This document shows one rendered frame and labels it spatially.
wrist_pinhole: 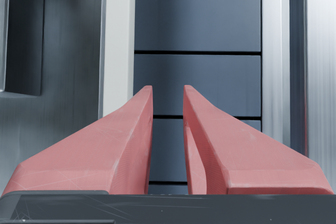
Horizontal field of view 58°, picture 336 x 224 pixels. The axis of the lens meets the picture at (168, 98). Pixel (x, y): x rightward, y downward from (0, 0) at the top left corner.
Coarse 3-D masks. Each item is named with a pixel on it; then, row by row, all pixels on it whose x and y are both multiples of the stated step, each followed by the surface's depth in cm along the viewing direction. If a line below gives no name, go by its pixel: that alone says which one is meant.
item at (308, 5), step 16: (304, 0) 10; (320, 0) 10; (304, 16) 10; (320, 16) 10; (304, 32) 10; (320, 32) 10; (304, 48) 10; (320, 48) 10; (304, 64) 10; (320, 64) 10; (304, 80) 10; (320, 80) 10; (304, 96) 10; (320, 96) 10; (304, 112) 10; (320, 112) 10; (304, 128) 10; (320, 128) 10; (304, 144) 10; (320, 144) 9; (320, 160) 9
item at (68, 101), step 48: (48, 0) 23; (96, 0) 23; (288, 0) 23; (48, 48) 23; (96, 48) 23; (288, 48) 23; (48, 96) 23; (96, 96) 23; (288, 96) 23; (0, 144) 23; (48, 144) 23; (288, 144) 23; (0, 192) 23
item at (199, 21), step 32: (160, 0) 18; (192, 0) 18; (224, 0) 18; (256, 0) 18; (160, 32) 18; (192, 32) 18; (224, 32) 18; (256, 32) 18; (160, 64) 18; (192, 64) 18; (224, 64) 18; (256, 64) 18; (160, 96) 18; (224, 96) 18; (256, 96) 18; (160, 128) 18; (256, 128) 18; (160, 160) 18; (160, 192) 18
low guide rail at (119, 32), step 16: (112, 0) 15; (128, 0) 15; (112, 16) 15; (128, 16) 15; (112, 32) 15; (128, 32) 15; (112, 48) 15; (128, 48) 15; (112, 64) 14; (128, 64) 15; (112, 80) 14; (128, 80) 15; (112, 96) 14; (128, 96) 15
